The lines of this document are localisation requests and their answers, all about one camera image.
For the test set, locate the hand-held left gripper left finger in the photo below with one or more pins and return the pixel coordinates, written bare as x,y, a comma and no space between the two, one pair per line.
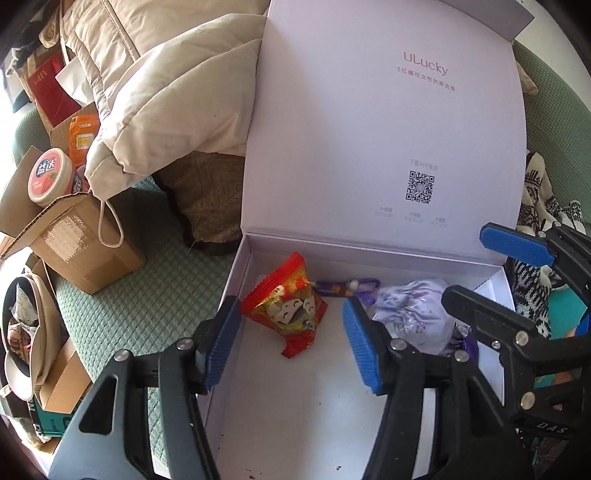
221,344

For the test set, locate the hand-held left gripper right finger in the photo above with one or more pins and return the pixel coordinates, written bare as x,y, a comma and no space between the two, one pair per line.
360,341

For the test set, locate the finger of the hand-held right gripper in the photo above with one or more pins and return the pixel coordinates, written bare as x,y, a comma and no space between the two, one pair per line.
480,314
515,247

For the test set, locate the small red snack packet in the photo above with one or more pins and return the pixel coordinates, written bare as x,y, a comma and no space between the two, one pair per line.
281,295

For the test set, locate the white gift box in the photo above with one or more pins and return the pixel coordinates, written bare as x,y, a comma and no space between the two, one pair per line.
369,138

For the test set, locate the black white knit sweater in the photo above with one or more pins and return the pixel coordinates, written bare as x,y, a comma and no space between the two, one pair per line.
535,184

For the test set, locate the teal bubble mailer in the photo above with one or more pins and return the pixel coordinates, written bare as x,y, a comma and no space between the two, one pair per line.
565,309

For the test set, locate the green quilted sofa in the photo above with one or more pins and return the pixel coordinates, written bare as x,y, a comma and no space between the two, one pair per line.
138,300

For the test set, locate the brown woven cushion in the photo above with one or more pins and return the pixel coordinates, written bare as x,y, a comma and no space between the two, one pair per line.
207,198

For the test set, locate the small brown cardboard box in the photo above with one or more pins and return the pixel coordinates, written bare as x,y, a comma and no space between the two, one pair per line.
64,383

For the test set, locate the open brown cardboard box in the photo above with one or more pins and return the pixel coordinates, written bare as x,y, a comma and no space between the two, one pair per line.
83,249

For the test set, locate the beige cap with snacks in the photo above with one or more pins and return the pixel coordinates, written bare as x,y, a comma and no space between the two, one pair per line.
41,314

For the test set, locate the teal printed box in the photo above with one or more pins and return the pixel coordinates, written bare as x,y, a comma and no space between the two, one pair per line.
51,422

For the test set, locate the pink lidded gum jar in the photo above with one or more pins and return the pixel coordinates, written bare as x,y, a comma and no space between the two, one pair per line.
48,173

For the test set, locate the orange packet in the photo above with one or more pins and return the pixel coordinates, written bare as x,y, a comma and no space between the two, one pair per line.
83,138

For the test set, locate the beige down jacket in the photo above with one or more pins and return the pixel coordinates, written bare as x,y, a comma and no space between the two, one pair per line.
161,92

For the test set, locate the white paper sheet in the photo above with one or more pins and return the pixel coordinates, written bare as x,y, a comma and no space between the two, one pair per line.
74,78

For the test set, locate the red paper bag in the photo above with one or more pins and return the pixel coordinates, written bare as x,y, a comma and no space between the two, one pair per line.
46,92

